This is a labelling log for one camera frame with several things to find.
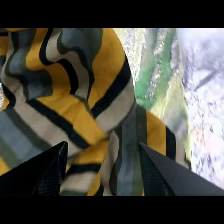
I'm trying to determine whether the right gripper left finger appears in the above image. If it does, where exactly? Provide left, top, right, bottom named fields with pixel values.
left=0, top=140, right=70, bottom=197

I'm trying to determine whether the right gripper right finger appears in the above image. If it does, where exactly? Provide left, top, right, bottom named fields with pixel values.
left=138, top=142, right=224, bottom=197

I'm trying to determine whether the yellow grey striped shirt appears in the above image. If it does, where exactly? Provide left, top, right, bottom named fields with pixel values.
left=0, top=27, right=193, bottom=197

